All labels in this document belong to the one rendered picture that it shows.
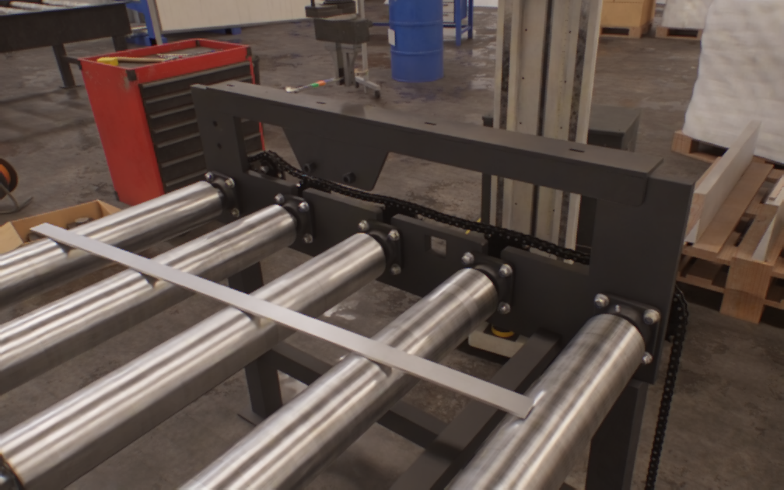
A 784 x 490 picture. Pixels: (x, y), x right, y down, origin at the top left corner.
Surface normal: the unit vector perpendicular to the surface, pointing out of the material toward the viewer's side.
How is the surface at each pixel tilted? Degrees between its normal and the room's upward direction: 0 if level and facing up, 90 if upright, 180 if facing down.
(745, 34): 83
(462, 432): 0
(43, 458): 53
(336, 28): 90
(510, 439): 8
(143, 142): 90
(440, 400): 0
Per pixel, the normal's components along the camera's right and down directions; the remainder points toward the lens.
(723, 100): -0.78, 0.07
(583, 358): 0.01, -0.87
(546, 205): -0.47, 0.42
